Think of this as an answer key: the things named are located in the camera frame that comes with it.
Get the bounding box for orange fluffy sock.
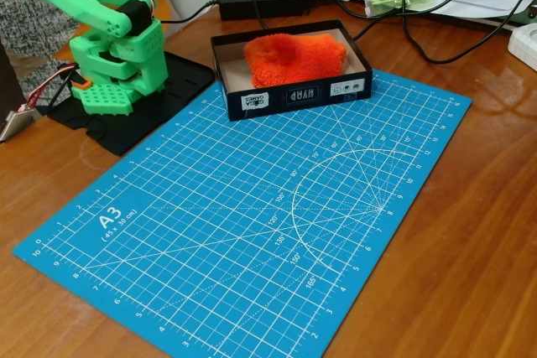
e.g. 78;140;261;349
242;32;348;89

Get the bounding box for white power strip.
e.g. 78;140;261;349
507;22;537;74

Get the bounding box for black power adapter blue light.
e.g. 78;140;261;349
217;0;310;22

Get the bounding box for black cardboard box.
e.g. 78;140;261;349
210;18;373;122

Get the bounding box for grey speckled fabric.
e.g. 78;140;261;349
0;0;106;99

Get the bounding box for blue A3 cutting mat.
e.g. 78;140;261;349
11;68;473;358

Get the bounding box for thin black adapter cable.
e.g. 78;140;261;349
160;0;222;23

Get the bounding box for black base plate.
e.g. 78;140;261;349
45;50;216;157

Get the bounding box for red and black wires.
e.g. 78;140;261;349
24;62;81;114

